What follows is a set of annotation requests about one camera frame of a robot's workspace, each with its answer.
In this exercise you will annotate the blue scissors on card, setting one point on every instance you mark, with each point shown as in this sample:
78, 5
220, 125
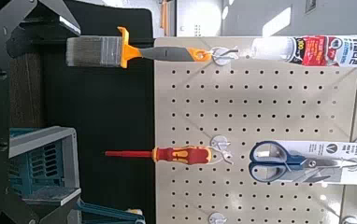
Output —
295, 161

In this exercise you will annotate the blue grey plastic crate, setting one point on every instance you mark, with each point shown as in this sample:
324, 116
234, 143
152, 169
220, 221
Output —
42, 140

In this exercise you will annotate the orange grey paintbrush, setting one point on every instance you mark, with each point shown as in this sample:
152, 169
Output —
105, 51

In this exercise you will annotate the beige pegboard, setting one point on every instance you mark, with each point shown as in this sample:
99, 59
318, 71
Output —
260, 124

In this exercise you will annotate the red yellow screwdriver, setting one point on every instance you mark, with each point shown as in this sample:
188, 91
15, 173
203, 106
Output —
179, 155

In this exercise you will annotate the white red glue tube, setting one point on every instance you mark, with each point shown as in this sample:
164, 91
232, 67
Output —
317, 51

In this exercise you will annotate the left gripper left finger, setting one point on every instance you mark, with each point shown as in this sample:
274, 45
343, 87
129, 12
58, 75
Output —
49, 199

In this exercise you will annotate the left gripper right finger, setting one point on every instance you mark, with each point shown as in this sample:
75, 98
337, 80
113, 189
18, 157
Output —
58, 21

